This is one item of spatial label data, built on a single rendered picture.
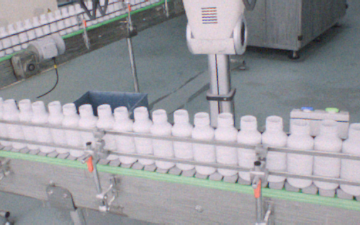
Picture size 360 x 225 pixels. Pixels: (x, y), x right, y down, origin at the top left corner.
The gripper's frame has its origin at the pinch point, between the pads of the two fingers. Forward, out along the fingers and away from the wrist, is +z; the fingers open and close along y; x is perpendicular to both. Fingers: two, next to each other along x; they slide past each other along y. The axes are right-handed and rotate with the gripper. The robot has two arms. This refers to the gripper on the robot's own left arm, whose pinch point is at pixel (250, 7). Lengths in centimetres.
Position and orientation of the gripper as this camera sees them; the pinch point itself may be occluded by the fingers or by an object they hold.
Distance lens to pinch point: 106.1
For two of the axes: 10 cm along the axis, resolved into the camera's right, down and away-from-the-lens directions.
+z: 1.2, 9.1, 3.8
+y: 4.1, -4.0, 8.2
